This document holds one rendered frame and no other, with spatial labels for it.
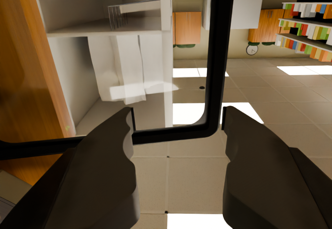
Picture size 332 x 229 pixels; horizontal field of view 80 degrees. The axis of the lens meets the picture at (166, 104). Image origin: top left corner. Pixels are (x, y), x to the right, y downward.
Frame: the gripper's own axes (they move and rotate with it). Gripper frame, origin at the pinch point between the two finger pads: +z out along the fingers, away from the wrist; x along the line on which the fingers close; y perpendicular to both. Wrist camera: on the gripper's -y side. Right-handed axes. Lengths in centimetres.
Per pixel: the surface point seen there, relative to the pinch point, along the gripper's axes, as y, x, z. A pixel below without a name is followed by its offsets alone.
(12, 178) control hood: 14.2, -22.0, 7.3
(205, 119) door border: 7.8, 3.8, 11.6
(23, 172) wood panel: 19.0, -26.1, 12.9
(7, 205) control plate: 15.3, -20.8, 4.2
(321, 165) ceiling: 136, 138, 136
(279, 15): 28, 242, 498
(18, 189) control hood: 15.3, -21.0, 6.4
